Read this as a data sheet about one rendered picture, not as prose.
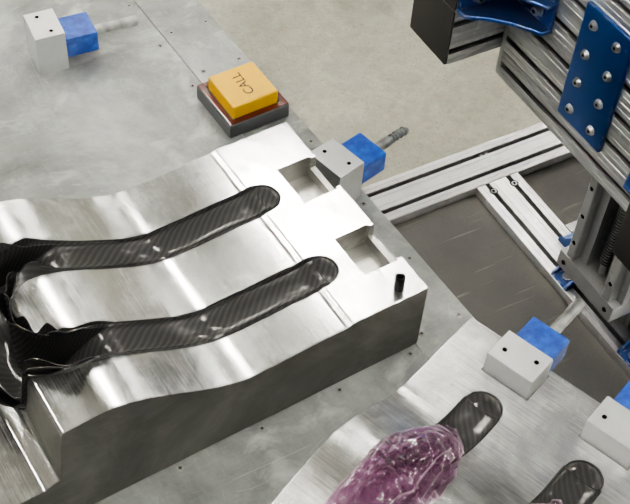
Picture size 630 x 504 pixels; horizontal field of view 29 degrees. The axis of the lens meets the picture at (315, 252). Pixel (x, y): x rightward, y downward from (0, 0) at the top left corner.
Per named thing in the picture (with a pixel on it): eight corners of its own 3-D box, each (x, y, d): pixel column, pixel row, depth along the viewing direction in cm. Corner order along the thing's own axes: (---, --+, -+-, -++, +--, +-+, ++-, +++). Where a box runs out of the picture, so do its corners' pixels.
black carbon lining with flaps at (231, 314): (265, 191, 125) (267, 124, 118) (351, 297, 116) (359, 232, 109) (-59, 325, 112) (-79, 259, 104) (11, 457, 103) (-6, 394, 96)
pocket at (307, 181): (312, 179, 129) (314, 154, 126) (339, 211, 126) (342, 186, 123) (275, 194, 127) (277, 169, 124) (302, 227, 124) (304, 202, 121)
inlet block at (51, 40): (130, 24, 151) (128, -11, 147) (144, 49, 149) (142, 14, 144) (28, 50, 147) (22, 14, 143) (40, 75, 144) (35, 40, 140)
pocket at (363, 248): (369, 246, 123) (372, 221, 120) (399, 281, 120) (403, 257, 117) (331, 263, 121) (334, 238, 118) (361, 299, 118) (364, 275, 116)
